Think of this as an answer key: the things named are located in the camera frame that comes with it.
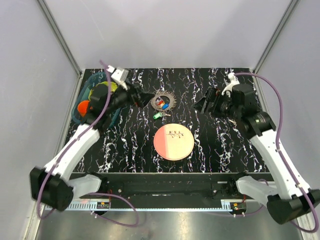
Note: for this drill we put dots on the large metal keyring with keys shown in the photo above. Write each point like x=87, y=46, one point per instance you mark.
x=162, y=103

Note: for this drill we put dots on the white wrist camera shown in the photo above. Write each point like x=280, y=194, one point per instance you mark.
x=118, y=75
x=233, y=81

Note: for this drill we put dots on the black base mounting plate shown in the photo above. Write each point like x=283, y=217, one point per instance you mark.
x=148, y=184

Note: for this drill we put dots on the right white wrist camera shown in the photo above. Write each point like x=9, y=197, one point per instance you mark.
x=233, y=81

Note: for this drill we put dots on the orange plastic cup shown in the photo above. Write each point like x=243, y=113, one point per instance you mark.
x=83, y=107

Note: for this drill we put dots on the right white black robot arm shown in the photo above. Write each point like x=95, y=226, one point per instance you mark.
x=291, y=197

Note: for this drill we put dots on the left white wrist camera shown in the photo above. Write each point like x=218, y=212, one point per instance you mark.
x=118, y=75

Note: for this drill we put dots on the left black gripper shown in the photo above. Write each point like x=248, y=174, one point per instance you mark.
x=142, y=98

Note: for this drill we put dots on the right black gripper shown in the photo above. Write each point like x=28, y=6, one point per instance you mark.
x=213, y=95

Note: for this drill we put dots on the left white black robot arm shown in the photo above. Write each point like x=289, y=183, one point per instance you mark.
x=51, y=185

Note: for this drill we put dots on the aluminium front rail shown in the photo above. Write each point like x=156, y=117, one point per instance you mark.
x=195, y=197

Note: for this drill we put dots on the pink and cream round plate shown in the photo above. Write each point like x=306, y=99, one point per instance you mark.
x=173, y=142

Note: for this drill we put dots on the teal plastic bin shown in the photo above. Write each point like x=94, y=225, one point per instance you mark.
x=85, y=94

